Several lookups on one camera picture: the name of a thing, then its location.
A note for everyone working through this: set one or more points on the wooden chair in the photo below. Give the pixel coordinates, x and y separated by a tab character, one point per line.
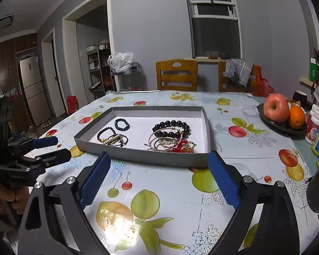
223	83
176	75

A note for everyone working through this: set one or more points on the white bottle red label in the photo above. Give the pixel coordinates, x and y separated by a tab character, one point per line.
313	127

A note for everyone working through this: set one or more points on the silver refrigerator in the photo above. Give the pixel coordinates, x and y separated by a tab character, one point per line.
33	90

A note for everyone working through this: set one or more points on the red plastic bag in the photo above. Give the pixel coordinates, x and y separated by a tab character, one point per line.
263	85

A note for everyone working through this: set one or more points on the metal shelf rack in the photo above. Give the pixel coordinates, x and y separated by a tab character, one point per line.
95	71

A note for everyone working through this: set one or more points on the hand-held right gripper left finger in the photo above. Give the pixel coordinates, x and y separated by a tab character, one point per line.
95	180

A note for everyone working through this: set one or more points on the red and gold jewelry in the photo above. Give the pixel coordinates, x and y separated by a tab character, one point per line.
180	146

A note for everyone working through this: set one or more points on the pile of bangles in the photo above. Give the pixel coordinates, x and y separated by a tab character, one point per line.
150	140

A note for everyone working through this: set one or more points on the wooden cabinet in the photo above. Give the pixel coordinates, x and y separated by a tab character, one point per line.
13	58

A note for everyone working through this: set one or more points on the dark cup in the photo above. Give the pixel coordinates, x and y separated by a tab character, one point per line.
299	97

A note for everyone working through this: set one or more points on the white plastic bag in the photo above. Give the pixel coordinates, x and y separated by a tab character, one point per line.
121	62

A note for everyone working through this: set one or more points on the black plate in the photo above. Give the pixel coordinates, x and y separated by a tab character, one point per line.
271	124

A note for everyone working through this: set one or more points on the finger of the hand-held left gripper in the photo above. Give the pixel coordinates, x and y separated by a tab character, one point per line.
46	141
55	157

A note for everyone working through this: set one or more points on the grey cardboard tray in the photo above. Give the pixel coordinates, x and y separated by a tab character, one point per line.
138	138

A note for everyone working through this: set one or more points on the person's left hand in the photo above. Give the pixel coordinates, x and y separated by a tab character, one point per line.
2	195

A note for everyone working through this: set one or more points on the red box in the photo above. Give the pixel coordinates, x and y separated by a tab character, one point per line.
72	105

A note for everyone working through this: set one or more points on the fruit print tablecloth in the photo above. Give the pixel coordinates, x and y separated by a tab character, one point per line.
162	183

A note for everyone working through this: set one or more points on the grey checked cloth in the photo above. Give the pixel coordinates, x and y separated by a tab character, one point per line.
238	71

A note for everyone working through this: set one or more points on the red apple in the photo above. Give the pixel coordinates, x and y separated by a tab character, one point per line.
276	109

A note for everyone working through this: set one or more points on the orange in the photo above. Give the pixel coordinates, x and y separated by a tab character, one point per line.
297	118

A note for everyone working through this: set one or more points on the ceiling light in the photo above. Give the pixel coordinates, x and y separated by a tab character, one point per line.
4	22

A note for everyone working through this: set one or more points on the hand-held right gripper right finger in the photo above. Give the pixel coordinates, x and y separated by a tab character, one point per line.
223	180

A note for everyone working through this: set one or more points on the window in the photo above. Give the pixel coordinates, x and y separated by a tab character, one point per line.
215	26

